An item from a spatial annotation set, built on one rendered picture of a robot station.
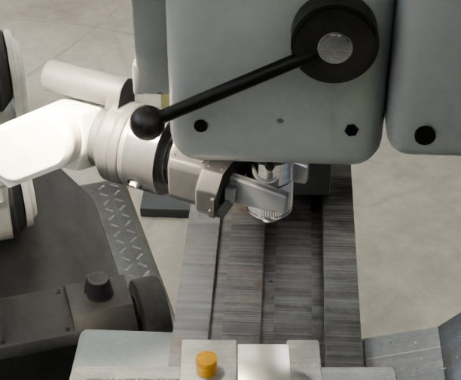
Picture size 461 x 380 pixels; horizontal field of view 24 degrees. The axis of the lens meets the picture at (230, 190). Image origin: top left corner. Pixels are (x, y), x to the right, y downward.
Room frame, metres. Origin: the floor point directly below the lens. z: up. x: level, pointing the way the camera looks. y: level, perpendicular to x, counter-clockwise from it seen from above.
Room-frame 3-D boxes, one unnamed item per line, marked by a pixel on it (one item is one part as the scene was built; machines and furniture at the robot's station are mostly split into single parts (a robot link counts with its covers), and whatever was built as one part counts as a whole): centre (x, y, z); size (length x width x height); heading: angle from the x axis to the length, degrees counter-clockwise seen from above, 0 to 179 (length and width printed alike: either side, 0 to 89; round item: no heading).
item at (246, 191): (0.87, -0.03, 1.23); 0.06 x 0.02 x 0.03; 66
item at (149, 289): (1.47, 0.14, 0.50); 0.20 x 0.05 x 0.20; 16
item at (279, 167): (0.90, -0.04, 1.26); 0.05 x 0.05 x 0.01
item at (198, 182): (0.94, 0.04, 1.23); 0.13 x 0.12 x 0.10; 156
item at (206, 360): (0.81, 0.02, 1.07); 0.02 x 0.02 x 0.02
